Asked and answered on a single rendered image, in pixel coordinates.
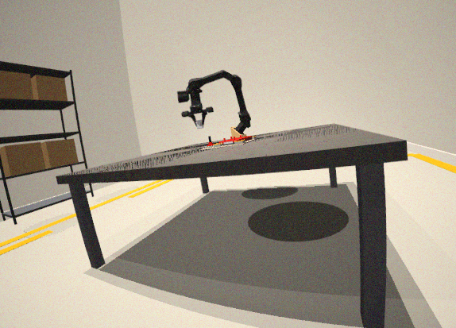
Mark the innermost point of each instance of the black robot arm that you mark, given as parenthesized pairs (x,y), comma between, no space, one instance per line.
(194,90)

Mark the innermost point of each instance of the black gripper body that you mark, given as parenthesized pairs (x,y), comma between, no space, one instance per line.
(208,109)

